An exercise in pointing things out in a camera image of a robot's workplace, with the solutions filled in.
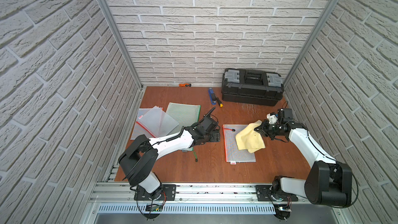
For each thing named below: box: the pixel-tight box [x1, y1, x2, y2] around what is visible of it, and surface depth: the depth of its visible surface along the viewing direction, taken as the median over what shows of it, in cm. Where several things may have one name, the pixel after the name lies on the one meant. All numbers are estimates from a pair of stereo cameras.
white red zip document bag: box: [135, 105, 180, 138], surface depth 103 cm
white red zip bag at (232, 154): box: [221, 124, 257, 165], surface depth 89 cm
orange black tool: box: [178, 82, 192, 88], surface depth 124 cm
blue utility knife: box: [208, 87, 217, 106], surface depth 112 cm
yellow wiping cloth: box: [235, 119, 266, 154], surface depth 87 cm
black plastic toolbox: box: [221, 67, 285, 107], surface depth 102 cm
